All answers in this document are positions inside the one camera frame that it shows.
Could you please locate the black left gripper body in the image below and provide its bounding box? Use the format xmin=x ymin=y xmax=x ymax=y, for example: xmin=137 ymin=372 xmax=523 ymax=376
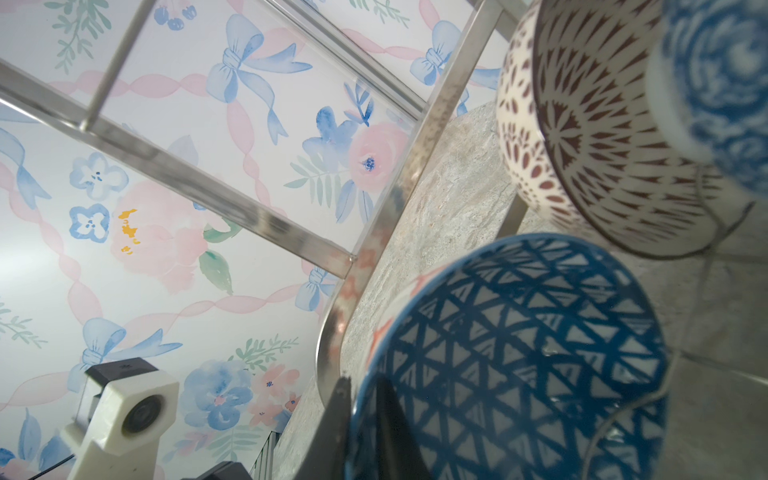
xmin=183 ymin=461 xmax=253 ymax=480

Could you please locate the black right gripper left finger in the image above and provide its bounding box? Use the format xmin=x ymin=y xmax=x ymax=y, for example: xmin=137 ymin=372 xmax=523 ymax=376
xmin=294 ymin=377 xmax=352 ymax=480

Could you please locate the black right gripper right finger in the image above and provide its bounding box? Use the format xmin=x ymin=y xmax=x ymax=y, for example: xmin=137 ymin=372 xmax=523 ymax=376
xmin=376 ymin=375 xmax=432 ymax=480

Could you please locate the blue geometric pattern bowl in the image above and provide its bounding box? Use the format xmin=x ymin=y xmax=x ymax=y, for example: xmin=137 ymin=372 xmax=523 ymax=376
xmin=346 ymin=233 xmax=668 ymax=479

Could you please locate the maroon white pattern bowl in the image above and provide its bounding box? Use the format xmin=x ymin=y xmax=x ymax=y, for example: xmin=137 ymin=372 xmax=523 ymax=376
xmin=497 ymin=1 xmax=753 ymax=260

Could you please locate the steel wire dish rack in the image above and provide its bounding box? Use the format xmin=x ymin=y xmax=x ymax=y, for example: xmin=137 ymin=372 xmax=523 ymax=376
xmin=0 ymin=0 xmax=768 ymax=480

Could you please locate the blue floral bowl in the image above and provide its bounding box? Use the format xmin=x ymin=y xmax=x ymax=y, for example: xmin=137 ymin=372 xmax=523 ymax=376
xmin=645 ymin=0 xmax=767 ymax=197

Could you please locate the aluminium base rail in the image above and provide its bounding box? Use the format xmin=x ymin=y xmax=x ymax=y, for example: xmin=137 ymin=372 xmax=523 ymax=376
xmin=250 ymin=431 xmax=280 ymax=480

